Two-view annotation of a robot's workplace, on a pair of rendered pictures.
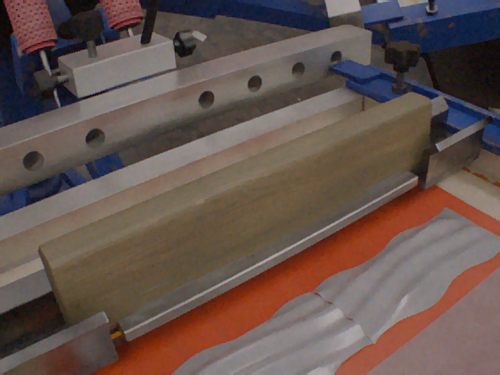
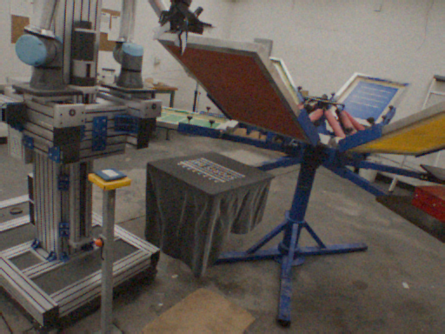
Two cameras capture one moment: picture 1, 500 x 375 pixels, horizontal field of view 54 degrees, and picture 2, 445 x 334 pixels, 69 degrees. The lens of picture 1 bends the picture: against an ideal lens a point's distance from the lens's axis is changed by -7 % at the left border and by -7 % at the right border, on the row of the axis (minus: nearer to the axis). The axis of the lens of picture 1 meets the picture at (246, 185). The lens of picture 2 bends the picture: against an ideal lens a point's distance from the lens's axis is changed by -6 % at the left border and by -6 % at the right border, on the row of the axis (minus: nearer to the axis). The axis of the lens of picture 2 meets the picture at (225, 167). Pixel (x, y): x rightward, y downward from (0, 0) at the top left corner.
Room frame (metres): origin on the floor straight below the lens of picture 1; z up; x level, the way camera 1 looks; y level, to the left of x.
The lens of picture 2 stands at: (0.25, -1.93, 1.50)
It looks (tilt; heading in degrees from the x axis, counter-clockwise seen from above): 18 degrees down; 96
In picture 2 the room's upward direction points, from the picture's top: 9 degrees clockwise
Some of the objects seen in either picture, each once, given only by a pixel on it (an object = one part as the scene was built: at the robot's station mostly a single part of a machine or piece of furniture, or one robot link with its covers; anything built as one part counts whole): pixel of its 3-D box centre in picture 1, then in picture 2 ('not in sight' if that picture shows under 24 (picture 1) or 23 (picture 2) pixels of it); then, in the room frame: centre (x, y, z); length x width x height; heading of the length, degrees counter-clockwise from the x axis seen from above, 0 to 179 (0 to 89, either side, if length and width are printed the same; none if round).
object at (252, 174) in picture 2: not in sight; (212, 169); (0.04, -0.32, 0.95); 0.48 x 0.44 x 0.01; 57
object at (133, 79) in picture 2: not in sight; (130, 77); (-0.52, -0.11, 1.31); 0.15 x 0.15 x 0.10
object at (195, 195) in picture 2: not in sight; (173, 218); (-0.09, -0.52, 0.74); 0.45 x 0.03 x 0.43; 147
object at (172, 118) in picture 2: not in sight; (198, 111); (-0.27, 0.66, 1.05); 1.08 x 0.61 x 0.23; 177
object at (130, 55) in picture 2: not in sight; (131, 56); (-0.53, -0.10, 1.42); 0.13 x 0.12 x 0.14; 132
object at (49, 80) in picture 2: not in sight; (47, 76); (-0.72, -0.56, 1.31); 0.15 x 0.15 x 0.10
